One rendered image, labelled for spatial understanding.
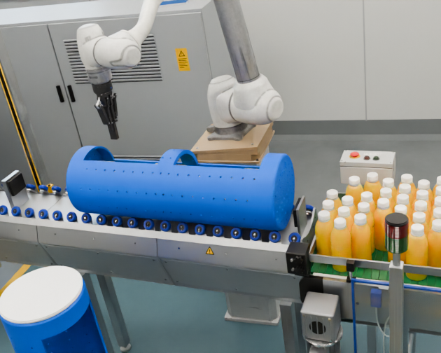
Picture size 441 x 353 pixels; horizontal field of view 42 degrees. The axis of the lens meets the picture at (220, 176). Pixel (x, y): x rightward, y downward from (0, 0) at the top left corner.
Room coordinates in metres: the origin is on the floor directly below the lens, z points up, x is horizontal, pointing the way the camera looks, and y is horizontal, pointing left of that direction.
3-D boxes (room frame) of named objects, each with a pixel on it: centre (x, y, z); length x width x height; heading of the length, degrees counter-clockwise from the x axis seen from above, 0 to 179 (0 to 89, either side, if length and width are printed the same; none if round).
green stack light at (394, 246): (1.29, -0.46, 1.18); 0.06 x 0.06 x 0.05
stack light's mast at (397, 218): (1.29, -0.46, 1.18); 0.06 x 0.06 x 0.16
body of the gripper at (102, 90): (2.09, 0.38, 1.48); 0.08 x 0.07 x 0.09; 154
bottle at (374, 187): (1.83, -0.56, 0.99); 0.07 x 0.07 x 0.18
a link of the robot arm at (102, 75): (2.09, 0.38, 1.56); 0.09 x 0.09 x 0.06
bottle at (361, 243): (1.57, -0.44, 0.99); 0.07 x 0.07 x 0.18
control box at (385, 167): (1.96, -0.58, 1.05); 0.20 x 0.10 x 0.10; 64
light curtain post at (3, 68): (2.72, 0.94, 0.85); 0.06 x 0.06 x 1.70; 64
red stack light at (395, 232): (1.29, -0.46, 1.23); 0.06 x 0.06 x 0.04
